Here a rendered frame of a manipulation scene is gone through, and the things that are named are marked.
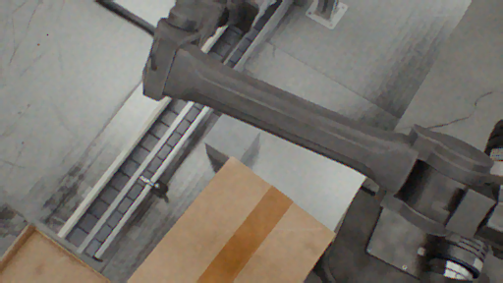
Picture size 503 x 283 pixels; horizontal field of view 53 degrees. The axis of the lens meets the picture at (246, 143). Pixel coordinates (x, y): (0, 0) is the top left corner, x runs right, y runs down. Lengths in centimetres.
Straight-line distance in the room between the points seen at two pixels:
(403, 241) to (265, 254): 101
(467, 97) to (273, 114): 188
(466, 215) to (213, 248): 46
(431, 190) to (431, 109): 173
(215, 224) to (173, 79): 38
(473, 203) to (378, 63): 83
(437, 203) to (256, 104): 24
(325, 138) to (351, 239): 126
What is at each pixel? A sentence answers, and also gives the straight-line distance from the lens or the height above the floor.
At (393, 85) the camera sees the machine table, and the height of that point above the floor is 83.
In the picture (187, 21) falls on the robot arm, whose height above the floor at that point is 146.
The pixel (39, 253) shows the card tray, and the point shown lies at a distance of 128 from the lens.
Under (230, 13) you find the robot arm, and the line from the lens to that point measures 112.
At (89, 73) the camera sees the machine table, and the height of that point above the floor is 83.
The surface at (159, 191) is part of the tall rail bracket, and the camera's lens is 109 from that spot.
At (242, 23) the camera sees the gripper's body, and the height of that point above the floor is 99.
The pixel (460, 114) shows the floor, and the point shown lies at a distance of 237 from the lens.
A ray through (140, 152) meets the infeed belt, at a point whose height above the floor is 88.
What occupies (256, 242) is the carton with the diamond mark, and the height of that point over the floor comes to 112.
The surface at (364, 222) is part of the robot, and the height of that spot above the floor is 24.
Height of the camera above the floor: 202
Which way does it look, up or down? 71 degrees down
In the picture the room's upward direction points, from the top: 1 degrees clockwise
